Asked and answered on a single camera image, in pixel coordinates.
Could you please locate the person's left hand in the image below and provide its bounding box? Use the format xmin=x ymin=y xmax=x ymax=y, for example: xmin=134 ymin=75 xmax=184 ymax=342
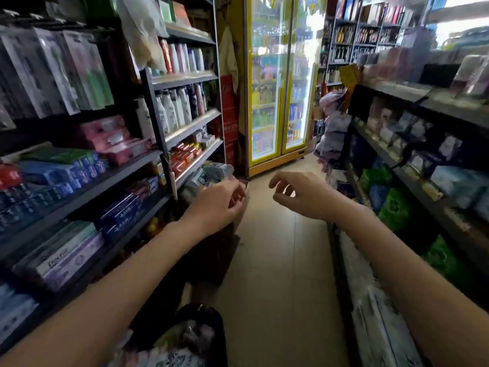
xmin=179 ymin=175 xmax=249 ymax=242

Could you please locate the person's right hand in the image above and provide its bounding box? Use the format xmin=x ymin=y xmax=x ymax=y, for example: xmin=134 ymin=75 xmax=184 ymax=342
xmin=268 ymin=171 xmax=347 ymax=227

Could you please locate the cardboard box of wipes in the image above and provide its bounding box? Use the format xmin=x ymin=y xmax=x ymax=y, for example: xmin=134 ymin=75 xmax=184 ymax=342
xmin=181 ymin=162 xmax=236 ymax=203

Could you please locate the dark metal shelf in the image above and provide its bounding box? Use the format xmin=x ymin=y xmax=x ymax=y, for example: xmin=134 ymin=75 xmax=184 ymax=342
xmin=328 ymin=78 xmax=489 ymax=367

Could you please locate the person's right forearm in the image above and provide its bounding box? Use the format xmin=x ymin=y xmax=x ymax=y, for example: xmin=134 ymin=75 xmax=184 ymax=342
xmin=332 ymin=202 xmax=489 ymax=367

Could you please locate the person's left forearm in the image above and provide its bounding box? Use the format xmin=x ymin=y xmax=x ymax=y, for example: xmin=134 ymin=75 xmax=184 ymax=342
xmin=0 ymin=219 xmax=201 ymax=367

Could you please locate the row of small red boxes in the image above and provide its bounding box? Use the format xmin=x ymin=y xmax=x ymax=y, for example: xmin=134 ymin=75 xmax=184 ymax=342
xmin=169 ymin=142 xmax=204 ymax=177

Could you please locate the bundle of hanging tissue packs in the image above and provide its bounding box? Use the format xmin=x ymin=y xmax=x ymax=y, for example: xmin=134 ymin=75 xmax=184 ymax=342
xmin=315 ymin=89 xmax=353 ymax=188

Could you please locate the blue tissue pack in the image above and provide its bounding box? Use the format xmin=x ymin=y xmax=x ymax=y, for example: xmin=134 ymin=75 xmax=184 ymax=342
xmin=368 ymin=182 xmax=391 ymax=213

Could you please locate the stack of green tissue packs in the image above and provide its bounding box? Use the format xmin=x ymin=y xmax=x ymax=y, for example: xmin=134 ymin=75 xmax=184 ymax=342
xmin=359 ymin=164 xmax=474 ymax=291

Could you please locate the stack of red cartons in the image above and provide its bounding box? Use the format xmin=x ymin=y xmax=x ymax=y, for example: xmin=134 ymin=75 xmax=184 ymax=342
xmin=221 ymin=74 xmax=240 ymax=167

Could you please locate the row of white toiletry bottles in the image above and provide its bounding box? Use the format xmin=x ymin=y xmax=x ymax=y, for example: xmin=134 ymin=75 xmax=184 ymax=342
xmin=133 ymin=82 xmax=209 ymax=145

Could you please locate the yellow drinks fridge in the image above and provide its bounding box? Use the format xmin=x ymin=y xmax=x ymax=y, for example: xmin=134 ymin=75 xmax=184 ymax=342
xmin=244 ymin=0 xmax=329 ymax=178

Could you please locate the stack of pink boxes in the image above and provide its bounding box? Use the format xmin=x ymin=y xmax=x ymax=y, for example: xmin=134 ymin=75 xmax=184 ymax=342
xmin=78 ymin=115 xmax=152 ymax=167

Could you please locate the yellow paper sign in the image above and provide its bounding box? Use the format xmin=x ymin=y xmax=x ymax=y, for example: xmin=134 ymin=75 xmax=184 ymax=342
xmin=339 ymin=64 xmax=361 ymax=88

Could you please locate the stack of white roll packs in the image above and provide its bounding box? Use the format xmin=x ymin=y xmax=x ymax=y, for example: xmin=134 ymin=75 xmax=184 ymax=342
xmin=339 ymin=232 xmax=425 ymax=367

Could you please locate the beige hanging cloth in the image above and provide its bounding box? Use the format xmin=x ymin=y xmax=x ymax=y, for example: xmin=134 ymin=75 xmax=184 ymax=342
xmin=219 ymin=26 xmax=240 ymax=93

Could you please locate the row of pale tissue packs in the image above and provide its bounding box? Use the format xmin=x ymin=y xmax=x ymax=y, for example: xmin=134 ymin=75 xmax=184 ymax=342
xmin=365 ymin=53 xmax=489 ymax=222

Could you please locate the row of pink white tubes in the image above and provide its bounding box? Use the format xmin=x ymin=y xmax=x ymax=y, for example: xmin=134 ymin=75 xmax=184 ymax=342
xmin=158 ymin=38 xmax=207 ymax=76

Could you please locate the large white plastic bag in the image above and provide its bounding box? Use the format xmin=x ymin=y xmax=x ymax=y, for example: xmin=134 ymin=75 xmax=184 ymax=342
xmin=114 ymin=0 xmax=170 ymax=71

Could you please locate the row of hanging blister packs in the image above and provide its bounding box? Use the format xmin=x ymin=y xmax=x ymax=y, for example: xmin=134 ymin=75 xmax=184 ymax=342
xmin=0 ymin=28 xmax=115 ymax=131

